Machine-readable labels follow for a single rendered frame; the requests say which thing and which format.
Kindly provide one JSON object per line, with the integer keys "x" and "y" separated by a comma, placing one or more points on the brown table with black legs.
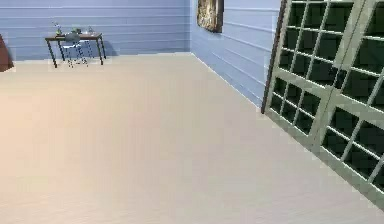
{"x": 91, "y": 35}

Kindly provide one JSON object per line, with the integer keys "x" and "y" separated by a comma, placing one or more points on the small clear glass object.
{"x": 90, "y": 30}

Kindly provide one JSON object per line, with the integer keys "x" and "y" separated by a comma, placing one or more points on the white glazed double door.
{"x": 328, "y": 87}

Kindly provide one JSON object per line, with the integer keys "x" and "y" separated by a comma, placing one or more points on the small green object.
{"x": 77, "y": 30}

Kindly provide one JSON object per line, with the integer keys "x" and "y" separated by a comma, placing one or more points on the small green house plant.
{"x": 57, "y": 30}

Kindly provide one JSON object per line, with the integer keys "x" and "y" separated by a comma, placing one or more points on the dark red-brown furniture piece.
{"x": 4, "y": 56}

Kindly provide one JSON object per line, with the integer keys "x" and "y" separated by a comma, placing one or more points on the framed brown wall picture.
{"x": 208, "y": 14}

